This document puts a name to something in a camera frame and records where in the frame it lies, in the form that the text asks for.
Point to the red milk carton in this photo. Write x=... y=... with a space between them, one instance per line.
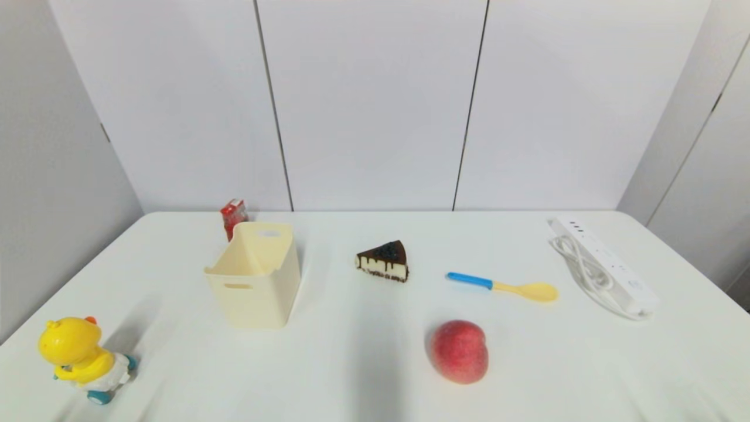
x=233 y=214

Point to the chocolate cake slice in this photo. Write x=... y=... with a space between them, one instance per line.
x=384 y=264

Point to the cream plastic storage bin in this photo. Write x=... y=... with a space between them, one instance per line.
x=258 y=293

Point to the red peach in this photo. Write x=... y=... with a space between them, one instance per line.
x=460 y=351

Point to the white power strip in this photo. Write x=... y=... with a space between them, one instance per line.
x=609 y=264

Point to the yellow duck toy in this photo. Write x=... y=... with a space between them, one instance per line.
x=70 y=346

